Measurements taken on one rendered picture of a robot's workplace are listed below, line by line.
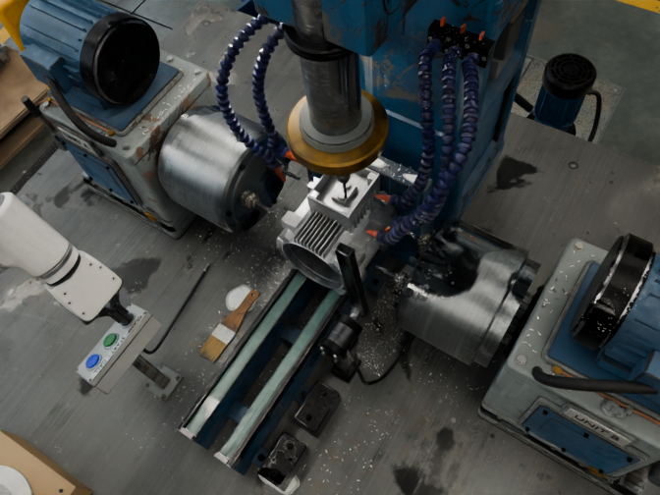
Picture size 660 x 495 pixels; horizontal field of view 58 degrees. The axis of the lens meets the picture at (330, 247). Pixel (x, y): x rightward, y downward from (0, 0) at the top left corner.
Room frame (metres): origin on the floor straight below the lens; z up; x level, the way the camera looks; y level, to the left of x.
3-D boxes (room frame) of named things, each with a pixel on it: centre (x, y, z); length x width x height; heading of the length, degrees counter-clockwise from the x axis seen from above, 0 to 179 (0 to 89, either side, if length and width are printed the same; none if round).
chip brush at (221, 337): (0.56, 0.27, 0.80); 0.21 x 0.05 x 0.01; 138
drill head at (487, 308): (0.42, -0.27, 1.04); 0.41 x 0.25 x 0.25; 48
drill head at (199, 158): (0.88, 0.24, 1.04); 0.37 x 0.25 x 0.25; 48
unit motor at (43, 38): (1.04, 0.47, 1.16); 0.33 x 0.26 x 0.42; 48
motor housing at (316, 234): (0.64, -0.02, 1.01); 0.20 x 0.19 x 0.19; 138
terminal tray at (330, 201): (0.67, -0.05, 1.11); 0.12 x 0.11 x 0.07; 138
